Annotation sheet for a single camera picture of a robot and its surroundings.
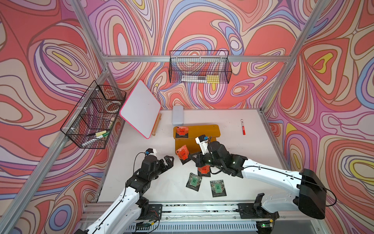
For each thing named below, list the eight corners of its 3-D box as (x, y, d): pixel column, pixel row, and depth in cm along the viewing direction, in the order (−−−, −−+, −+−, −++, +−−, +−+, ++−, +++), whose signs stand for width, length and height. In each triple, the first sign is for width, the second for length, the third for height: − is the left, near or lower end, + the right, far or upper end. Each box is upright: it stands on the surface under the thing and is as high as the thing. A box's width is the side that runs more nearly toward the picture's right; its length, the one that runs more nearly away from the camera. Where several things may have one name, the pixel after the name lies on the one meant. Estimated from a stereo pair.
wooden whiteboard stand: (153, 136, 106) (151, 131, 102) (159, 117, 118) (158, 112, 114) (156, 136, 106) (154, 132, 102) (162, 117, 118) (161, 112, 114)
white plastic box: (171, 124, 113) (171, 122, 111) (173, 107, 125) (172, 105, 123) (183, 124, 113) (183, 122, 111) (184, 107, 125) (184, 105, 123)
